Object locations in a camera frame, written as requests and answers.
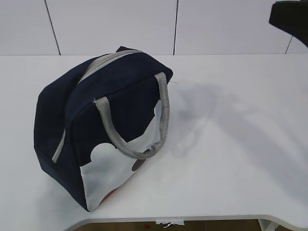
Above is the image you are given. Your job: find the navy blue lunch bag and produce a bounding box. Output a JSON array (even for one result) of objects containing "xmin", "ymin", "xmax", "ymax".
[{"xmin": 34, "ymin": 47, "xmax": 173, "ymax": 211}]

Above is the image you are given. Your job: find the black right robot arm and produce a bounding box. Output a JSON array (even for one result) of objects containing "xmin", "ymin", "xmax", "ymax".
[{"xmin": 269, "ymin": 0, "xmax": 308, "ymax": 47}]

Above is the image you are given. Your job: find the white tape scrap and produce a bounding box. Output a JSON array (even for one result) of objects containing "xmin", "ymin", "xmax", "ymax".
[{"xmin": 155, "ymin": 219, "xmax": 185, "ymax": 229}]

